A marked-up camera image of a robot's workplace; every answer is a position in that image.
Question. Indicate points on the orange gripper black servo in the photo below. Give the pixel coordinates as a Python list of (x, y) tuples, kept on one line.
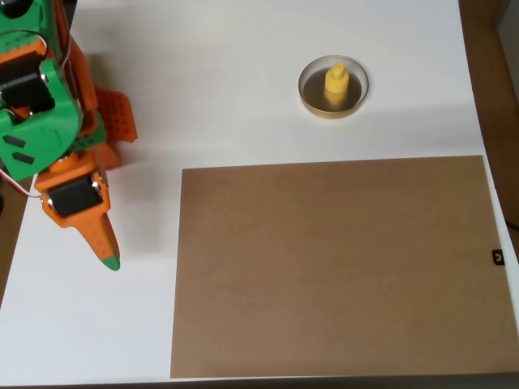
[(76, 199)]

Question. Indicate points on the small yellow plastic piece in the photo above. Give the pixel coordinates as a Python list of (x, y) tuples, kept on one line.
[(336, 87)]

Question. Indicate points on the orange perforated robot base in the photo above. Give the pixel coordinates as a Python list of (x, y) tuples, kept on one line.
[(117, 113)]

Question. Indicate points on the green orange robot arm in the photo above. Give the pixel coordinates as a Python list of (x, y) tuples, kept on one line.
[(40, 133)]

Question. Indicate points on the round shallow tape ring dish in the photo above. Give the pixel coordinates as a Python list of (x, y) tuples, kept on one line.
[(332, 113)]

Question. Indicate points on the white base board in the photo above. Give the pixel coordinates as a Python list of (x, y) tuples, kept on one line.
[(243, 133)]

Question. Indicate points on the brown fibreboard sheet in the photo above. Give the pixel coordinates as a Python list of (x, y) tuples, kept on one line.
[(324, 263)]

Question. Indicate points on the small black clip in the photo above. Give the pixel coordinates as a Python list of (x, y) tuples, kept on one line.
[(498, 257)]

